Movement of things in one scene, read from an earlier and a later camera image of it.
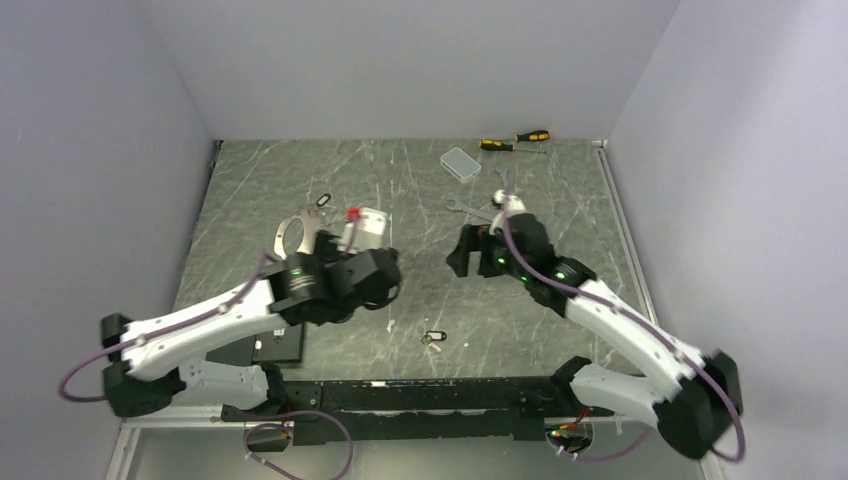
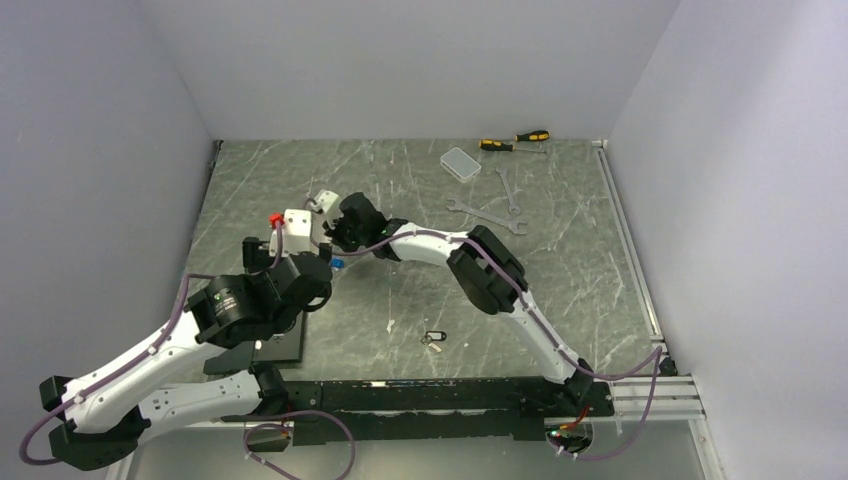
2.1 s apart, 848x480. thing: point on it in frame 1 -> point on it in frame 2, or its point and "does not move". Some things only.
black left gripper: (326, 249) -> (256, 254)
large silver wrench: (460, 207) does not move
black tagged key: (431, 336) does not move
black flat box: (282, 345) does not move
